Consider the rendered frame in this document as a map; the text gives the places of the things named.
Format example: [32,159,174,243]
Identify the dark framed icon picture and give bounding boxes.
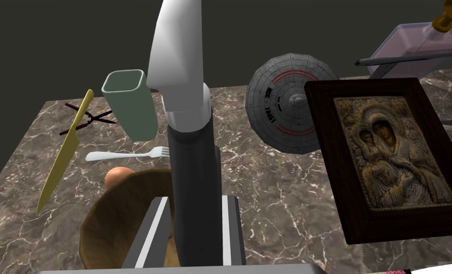
[304,78,452,245]

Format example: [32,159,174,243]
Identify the pink bottle with gold stopper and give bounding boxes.
[367,0,452,79]

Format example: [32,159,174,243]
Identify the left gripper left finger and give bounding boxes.
[121,196,173,268]

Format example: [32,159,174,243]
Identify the dark brown scissors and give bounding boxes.
[59,102,118,136]

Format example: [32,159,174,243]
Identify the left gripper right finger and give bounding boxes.
[221,195,247,266]

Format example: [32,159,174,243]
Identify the white fork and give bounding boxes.
[85,146,170,162]

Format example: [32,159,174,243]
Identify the grey model spaceship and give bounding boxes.
[246,50,452,155]

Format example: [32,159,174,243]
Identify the green square cup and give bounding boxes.
[101,69,158,142]

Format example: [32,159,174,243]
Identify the yellow knife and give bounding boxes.
[36,89,95,215]

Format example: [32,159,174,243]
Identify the orange egg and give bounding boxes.
[104,166,136,191]

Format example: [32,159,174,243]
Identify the brown wooden bowl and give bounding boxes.
[79,168,179,269]

